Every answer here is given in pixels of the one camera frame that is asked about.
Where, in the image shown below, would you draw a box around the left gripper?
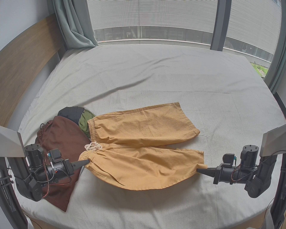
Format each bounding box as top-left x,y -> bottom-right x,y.
53,159 -> 75,180

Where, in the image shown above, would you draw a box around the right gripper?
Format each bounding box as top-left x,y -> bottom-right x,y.
213,164 -> 234,185

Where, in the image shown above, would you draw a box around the tan shorts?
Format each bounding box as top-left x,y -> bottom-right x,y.
78,102 -> 207,191

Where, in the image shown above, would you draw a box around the bed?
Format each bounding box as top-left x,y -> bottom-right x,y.
0,14 -> 286,229

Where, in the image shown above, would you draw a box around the brown shorts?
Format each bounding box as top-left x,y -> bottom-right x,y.
35,116 -> 91,212

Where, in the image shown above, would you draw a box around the green garment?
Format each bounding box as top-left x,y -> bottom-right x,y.
78,110 -> 96,137

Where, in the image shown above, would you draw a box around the black garment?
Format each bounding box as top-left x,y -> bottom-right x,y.
58,107 -> 86,126

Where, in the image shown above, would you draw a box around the blue-green curtain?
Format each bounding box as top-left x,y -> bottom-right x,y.
53,0 -> 99,48

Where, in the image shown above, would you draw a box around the window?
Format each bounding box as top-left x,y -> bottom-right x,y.
86,0 -> 283,80

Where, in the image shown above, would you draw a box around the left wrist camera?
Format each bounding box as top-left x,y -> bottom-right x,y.
47,149 -> 62,165

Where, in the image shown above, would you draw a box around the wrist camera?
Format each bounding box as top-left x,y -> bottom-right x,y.
222,153 -> 236,168
47,149 -> 62,165

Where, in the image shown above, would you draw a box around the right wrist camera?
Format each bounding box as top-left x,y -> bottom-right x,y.
222,153 -> 236,168

